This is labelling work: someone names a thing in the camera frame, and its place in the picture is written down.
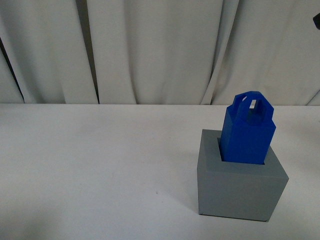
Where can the blue plastic part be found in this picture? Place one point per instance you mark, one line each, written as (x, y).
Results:
(248, 129)

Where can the white curtain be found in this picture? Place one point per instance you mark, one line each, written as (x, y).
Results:
(170, 52)

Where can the black object at edge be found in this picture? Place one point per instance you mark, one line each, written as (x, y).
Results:
(316, 20)

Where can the gray square base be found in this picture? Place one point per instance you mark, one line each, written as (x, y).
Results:
(237, 190)

